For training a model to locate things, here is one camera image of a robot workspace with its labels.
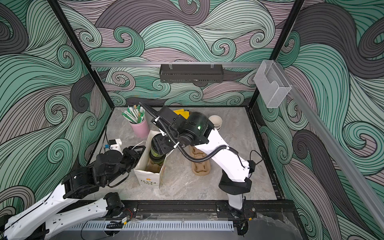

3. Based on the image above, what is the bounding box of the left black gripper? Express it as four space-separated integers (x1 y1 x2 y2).
105 144 147 187

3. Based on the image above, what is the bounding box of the white paper takeout bag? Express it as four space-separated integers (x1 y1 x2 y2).
134 130 173 189

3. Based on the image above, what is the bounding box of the green paper coffee cup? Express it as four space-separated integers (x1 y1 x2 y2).
150 134 165 164

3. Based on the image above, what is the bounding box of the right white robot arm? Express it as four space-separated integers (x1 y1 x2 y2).
141 104 256 212

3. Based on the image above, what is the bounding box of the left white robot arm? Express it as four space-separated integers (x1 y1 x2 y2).
1 146 146 240

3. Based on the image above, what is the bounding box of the yellow napkin stack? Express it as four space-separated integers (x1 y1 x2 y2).
174 109 190 119

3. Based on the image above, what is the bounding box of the pink cup of stirrers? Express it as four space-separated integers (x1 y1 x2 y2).
122 105 150 139

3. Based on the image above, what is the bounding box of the stack of green paper cups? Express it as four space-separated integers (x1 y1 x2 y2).
209 115 223 131

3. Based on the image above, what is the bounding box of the brown pulp cup carrier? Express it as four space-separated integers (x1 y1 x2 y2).
189 145 214 177

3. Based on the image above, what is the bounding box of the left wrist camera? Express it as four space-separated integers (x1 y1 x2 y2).
105 139 123 154

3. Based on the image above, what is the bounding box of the black wall-mounted tray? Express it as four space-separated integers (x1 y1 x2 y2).
160 64 224 83

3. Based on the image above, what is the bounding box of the white slotted cable duct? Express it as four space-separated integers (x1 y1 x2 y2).
68 220 235 232

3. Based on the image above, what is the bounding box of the clear acrylic wall holder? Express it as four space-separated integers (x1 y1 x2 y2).
254 60 292 109

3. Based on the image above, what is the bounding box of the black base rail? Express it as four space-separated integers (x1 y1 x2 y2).
122 200 296 219

